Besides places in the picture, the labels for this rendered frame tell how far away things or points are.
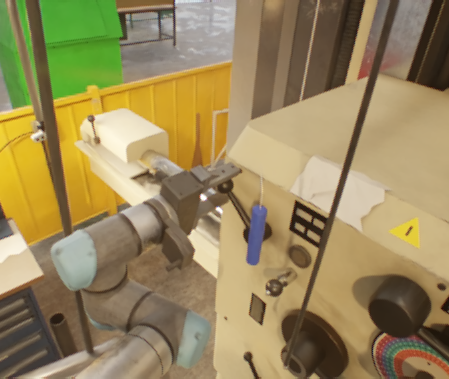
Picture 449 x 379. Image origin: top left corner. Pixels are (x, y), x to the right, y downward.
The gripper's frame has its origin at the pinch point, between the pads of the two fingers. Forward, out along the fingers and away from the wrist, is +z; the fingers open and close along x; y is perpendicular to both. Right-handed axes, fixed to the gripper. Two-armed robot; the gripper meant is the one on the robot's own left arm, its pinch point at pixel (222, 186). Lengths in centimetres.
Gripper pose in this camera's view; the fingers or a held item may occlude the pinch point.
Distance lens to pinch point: 67.0
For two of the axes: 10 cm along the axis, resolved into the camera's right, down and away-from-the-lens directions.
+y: -6.6, -6.4, 4.0
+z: 7.1, -3.7, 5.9
